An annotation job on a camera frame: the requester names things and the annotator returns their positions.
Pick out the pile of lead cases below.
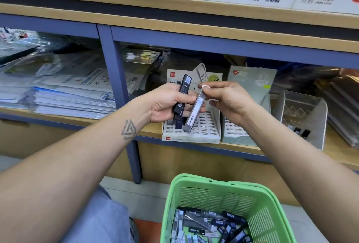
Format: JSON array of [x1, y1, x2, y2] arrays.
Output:
[[171, 207, 253, 243]]

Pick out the clear plastic display box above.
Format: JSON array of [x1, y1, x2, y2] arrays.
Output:
[[271, 90, 328, 151]]

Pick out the colourful printed mat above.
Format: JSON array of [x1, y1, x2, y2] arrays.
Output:
[[134, 219, 163, 243]]

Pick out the person's left forearm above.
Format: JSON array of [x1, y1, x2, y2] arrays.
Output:
[[0, 108, 152, 243]]

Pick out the white display box red label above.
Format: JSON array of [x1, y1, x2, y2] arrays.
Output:
[[162, 63, 223, 144]]

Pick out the green plastic basket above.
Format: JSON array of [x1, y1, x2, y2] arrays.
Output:
[[160, 173, 297, 243]]

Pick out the dark plastic-wrapped packs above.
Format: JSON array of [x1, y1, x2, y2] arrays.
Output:
[[275, 69, 359, 148]]

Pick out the pale green display box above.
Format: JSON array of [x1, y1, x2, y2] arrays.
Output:
[[221, 66, 278, 146]]

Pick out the stack of wrapped paper packs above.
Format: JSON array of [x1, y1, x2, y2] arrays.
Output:
[[0, 27, 163, 120]]

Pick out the person's left hand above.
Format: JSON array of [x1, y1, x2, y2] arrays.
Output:
[[135, 83, 198, 124]]

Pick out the person's right hand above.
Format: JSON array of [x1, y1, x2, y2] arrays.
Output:
[[197, 81, 260, 126]]

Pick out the person's right forearm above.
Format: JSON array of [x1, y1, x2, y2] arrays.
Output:
[[244, 105, 359, 243]]

